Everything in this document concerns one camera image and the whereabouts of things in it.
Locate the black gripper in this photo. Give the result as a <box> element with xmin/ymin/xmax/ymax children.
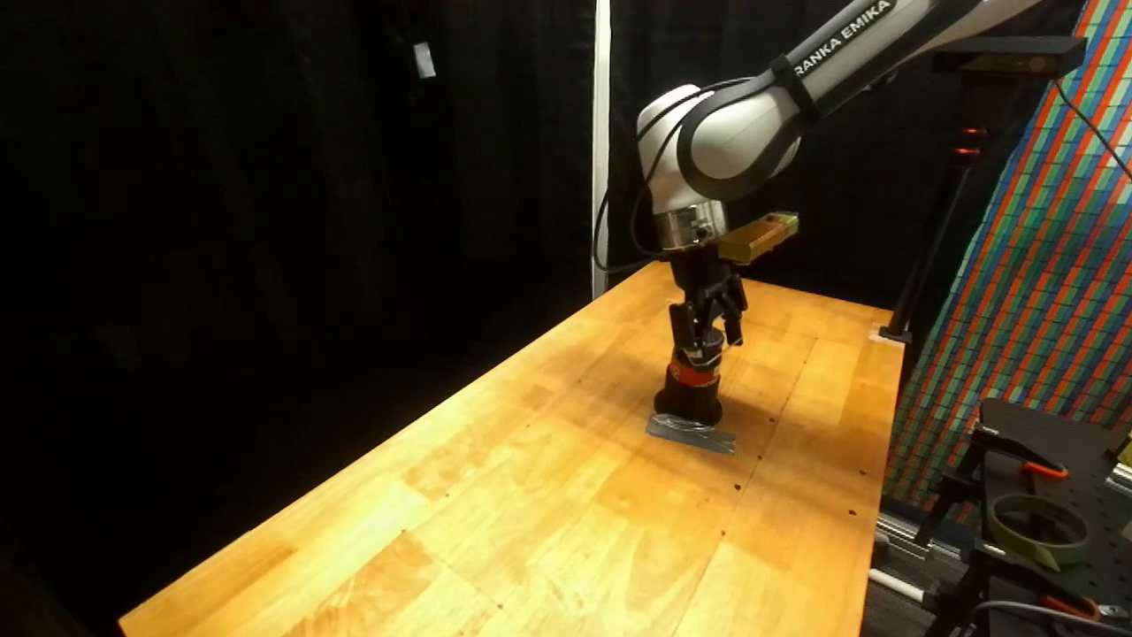
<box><xmin>664</xmin><ymin>242</ymin><xmax>749</xmax><ymax>361</ymax></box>

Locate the grey foil mat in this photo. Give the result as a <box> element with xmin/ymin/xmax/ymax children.
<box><xmin>645</xmin><ymin>409</ymin><xmax>742</xmax><ymax>460</ymax></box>

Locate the white vertical pole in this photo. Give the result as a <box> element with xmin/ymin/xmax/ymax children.
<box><xmin>589</xmin><ymin>0</ymin><xmax>615</xmax><ymax>299</ymax></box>

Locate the black tripod stand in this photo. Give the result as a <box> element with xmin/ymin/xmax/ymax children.
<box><xmin>876</xmin><ymin>33</ymin><xmax>1090</xmax><ymax>347</ymax></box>

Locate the colourful patterned board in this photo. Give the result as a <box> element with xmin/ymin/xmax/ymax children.
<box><xmin>886</xmin><ymin>0</ymin><xmax>1132</xmax><ymax>512</ymax></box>

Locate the olive tape roll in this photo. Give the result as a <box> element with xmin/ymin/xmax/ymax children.
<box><xmin>984</xmin><ymin>489</ymin><xmax>1097</xmax><ymax>568</ymax></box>

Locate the orange black bar clamp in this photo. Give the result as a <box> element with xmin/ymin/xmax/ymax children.
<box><xmin>1014</xmin><ymin>454</ymin><xmax>1077</xmax><ymax>489</ymax></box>

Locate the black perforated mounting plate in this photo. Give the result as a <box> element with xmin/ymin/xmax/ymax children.
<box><xmin>941</xmin><ymin>396</ymin><xmax>1132</xmax><ymax>619</ymax></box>

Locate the small white tag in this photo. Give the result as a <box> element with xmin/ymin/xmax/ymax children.
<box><xmin>412</xmin><ymin>38</ymin><xmax>441</xmax><ymax>85</ymax></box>

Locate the aluminium rail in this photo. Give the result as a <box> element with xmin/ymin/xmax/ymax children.
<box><xmin>868</xmin><ymin>500</ymin><xmax>947</xmax><ymax>610</ymax></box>

